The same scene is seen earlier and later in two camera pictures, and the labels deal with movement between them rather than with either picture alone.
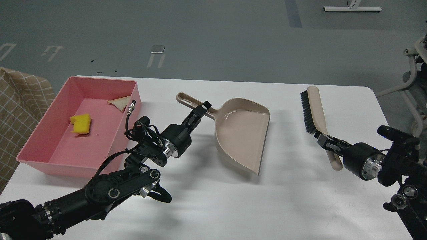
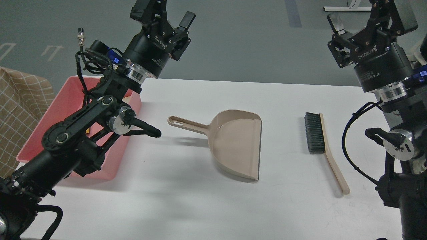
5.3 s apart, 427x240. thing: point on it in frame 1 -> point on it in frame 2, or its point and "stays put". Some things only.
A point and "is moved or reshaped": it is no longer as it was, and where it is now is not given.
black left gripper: [176, 138] -> [149, 49]
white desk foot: [354, 6] stays put
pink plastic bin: [83, 133] stays put
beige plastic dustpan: [241, 127] is moved or reshaped
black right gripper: [362, 159] -> [381, 64]
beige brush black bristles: [314, 121] -> [318, 143]
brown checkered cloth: [24, 98] stays put
